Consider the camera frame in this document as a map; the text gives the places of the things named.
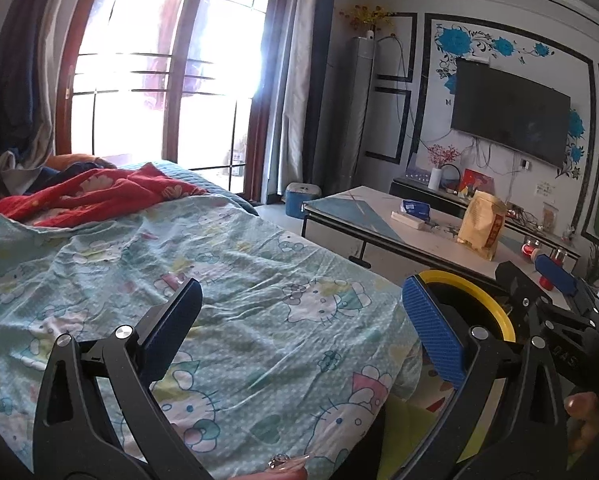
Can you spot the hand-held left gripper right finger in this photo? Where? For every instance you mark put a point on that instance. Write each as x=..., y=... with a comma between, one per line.
x=432, y=330

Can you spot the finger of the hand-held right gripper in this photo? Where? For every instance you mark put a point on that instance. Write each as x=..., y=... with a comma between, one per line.
x=512, y=282
x=557, y=275

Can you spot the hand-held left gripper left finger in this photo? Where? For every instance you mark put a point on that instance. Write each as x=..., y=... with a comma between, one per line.
x=172, y=330

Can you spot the person's right hand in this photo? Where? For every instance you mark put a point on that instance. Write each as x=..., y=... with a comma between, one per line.
x=584, y=420

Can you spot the person's left hand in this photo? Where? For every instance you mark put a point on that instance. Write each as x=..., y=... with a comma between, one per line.
x=284, y=470

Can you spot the red glass jar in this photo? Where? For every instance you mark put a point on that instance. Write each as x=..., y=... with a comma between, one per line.
x=531, y=250
x=558, y=256

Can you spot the cat-print bed sheet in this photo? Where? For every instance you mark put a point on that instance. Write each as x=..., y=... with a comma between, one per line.
x=179, y=270

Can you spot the yellow paper bag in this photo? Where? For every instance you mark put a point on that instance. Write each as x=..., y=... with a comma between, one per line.
x=482, y=225

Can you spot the red picture card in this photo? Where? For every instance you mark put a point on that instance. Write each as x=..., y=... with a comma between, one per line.
x=477, y=185

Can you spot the yellow-green cloth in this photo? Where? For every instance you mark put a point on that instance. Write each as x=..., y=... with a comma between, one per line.
x=404, y=435

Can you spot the long white box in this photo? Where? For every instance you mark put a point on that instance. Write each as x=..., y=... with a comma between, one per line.
x=408, y=220

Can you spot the dark television cabinet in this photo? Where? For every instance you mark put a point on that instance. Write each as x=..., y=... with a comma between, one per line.
x=429, y=195

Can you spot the blue box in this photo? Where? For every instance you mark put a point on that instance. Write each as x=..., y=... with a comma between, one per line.
x=415, y=207

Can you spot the white vase red flowers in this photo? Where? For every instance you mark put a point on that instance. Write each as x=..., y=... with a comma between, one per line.
x=434, y=177

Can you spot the red flower-print blanket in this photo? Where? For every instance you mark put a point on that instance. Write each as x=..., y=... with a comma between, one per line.
x=94, y=190

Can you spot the small blue lidded bin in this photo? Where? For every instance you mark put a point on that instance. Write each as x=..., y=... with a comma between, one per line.
x=302, y=202

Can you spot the orange pillow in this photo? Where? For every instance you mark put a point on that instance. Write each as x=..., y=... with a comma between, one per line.
x=79, y=161

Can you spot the pile of clothes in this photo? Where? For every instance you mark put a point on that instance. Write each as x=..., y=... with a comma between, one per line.
x=19, y=170

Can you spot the grey standing air conditioner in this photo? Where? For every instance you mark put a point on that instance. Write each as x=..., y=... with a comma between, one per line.
x=344, y=115

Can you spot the wooden-framed window door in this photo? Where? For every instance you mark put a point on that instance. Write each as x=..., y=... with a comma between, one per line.
x=179, y=60

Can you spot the yellow artificial flowers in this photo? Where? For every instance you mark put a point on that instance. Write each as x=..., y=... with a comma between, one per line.
x=367, y=16

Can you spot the wall socket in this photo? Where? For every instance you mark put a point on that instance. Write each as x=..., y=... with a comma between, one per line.
x=526, y=164

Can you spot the wall-mounted television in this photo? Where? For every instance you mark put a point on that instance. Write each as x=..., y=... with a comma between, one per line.
x=509, y=110

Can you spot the blue flower wall decal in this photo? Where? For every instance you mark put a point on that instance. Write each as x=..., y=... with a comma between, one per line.
x=454, y=40

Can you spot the small white camera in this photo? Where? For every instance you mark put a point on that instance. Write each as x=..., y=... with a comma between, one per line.
x=369, y=35

